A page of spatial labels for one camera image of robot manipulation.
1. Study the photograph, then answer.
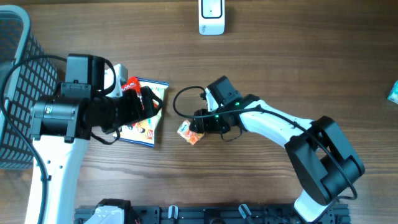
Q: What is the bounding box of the red snack bag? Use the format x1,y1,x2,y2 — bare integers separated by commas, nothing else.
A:
121,77,144,124

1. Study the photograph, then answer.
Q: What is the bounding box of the orange tissue pack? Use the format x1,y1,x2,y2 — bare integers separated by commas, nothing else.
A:
177,119,204,145

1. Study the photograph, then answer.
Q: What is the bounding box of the teal tissue pack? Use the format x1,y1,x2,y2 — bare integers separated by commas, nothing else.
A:
387,81,398,104

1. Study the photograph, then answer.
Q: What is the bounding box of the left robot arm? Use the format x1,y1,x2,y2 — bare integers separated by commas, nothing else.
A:
25,54,164,223

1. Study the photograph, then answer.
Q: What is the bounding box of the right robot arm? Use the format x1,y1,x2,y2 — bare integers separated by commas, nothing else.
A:
190,76,365,223

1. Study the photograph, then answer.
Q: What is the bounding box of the white barcode scanner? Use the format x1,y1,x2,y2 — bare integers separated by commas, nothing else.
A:
198,0,225,35

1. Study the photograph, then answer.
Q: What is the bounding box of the dark grey mesh basket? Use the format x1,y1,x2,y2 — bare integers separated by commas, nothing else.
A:
1,5,58,170

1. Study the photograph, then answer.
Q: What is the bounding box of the black right camera cable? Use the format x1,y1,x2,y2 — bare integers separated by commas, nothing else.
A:
172,86,358,223

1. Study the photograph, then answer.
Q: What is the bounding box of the black camera cable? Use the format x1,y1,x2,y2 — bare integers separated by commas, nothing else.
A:
0,54,68,224
172,86,358,223

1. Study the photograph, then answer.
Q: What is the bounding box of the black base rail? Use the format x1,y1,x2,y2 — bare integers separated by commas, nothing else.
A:
73,203,351,224

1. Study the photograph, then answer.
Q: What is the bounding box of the black left camera cable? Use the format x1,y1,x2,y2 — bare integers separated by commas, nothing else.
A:
0,54,68,224

